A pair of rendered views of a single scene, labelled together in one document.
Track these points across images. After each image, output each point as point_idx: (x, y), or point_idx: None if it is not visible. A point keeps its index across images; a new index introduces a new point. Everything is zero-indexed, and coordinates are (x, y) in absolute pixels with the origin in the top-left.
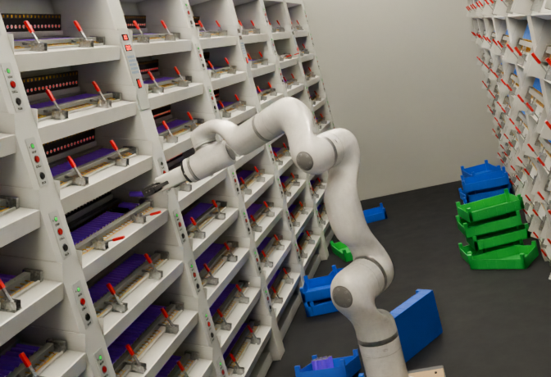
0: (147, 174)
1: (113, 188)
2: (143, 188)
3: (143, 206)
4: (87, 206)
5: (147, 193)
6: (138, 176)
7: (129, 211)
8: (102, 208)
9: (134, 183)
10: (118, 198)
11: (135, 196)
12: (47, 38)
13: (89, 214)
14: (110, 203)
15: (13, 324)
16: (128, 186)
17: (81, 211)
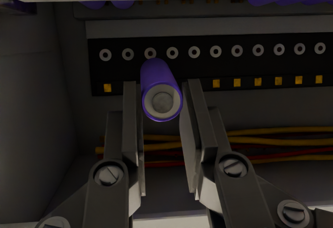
0: (4, 174)
1: (54, 49)
2: (3, 80)
3: None
4: (271, 35)
5: (220, 120)
6: (22, 137)
7: None
8: (231, 14)
9: (27, 94)
10: (75, 18)
11: (169, 69)
12: None
13: (311, 13)
14: (157, 16)
15: None
16: (35, 71)
17: (324, 31)
